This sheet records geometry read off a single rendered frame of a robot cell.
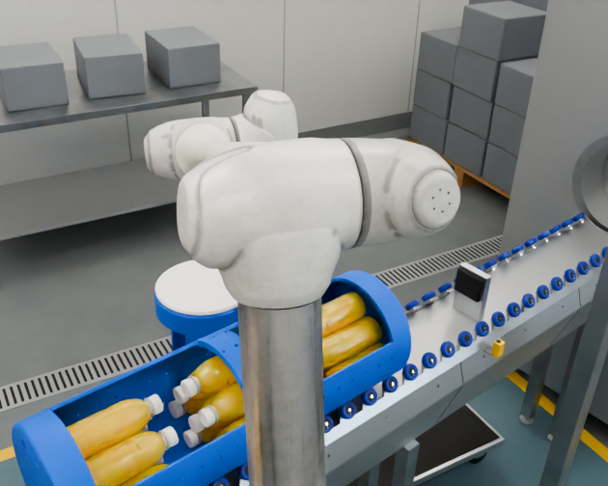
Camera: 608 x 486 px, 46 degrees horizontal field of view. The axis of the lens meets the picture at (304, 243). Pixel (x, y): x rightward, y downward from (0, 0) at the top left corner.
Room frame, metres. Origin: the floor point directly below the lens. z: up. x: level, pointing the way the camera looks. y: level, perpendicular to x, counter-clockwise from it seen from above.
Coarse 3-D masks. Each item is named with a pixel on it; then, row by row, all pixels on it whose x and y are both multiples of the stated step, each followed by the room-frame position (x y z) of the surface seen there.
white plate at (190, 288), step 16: (176, 272) 1.76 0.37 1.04; (192, 272) 1.77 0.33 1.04; (208, 272) 1.77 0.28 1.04; (160, 288) 1.68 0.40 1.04; (176, 288) 1.68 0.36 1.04; (192, 288) 1.68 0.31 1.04; (208, 288) 1.69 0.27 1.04; (224, 288) 1.69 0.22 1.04; (176, 304) 1.61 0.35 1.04; (192, 304) 1.61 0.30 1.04; (208, 304) 1.61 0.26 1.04; (224, 304) 1.61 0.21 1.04
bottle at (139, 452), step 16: (144, 432) 1.02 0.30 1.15; (160, 432) 1.03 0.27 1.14; (112, 448) 0.97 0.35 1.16; (128, 448) 0.97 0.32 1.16; (144, 448) 0.98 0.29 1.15; (160, 448) 0.99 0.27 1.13; (96, 464) 0.93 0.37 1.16; (112, 464) 0.94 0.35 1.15; (128, 464) 0.95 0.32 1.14; (144, 464) 0.96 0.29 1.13; (96, 480) 0.90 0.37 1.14; (112, 480) 0.92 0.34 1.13
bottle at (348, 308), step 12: (336, 300) 1.42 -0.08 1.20; (348, 300) 1.43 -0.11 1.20; (360, 300) 1.43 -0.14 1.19; (324, 312) 1.37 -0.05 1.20; (336, 312) 1.38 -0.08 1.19; (348, 312) 1.40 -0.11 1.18; (360, 312) 1.42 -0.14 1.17; (324, 324) 1.35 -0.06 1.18; (336, 324) 1.36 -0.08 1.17; (348, 324) 1.40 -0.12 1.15; (324, 336) 1.34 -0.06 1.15
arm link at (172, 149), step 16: (160, 128) 1.21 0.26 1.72; (176, 128) 1.20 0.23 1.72; (192, 128) 1.18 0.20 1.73; (208, 128) 1.18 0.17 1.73; (224, 128) 1.22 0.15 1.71; (144, 144) 1.19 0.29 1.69; (160, 144) 1.18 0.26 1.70; (176, 144) 1.17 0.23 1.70; (192, 144) 1.15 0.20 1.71; (208, 144) 1.11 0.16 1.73; (224, 144) 1.09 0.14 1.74; (240, 144) 1.07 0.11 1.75; (160, 160) 1.17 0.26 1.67; (176, 160) 1.16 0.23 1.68; (192, 160) 1.13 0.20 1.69; (176, 176) 1.18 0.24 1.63
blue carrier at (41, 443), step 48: (336, 288) 1.57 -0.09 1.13; (384, 288) 1.44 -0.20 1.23; (384, 336) 1.43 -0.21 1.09; (144, 384) 1.20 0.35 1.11; (240, 384) 1.11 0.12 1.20; (336, 384) 1.21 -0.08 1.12; (48, 432) 0.93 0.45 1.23; (240, 432) 1.05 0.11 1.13; (48, 480) 0.86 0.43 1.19; (144, 480) 0.91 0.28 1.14; (192, 480) 0.96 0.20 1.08
